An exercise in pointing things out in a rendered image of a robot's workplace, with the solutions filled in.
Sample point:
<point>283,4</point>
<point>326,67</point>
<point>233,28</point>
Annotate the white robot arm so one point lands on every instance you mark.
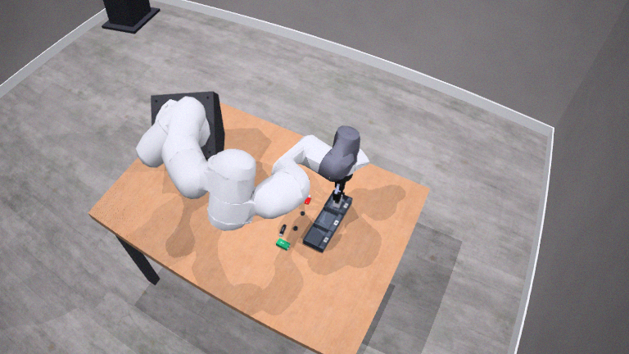
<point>230,175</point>

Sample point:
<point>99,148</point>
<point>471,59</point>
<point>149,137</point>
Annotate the grey rack of bins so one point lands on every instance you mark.
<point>326,223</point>

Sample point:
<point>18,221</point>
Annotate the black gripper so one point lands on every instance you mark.
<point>339,185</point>

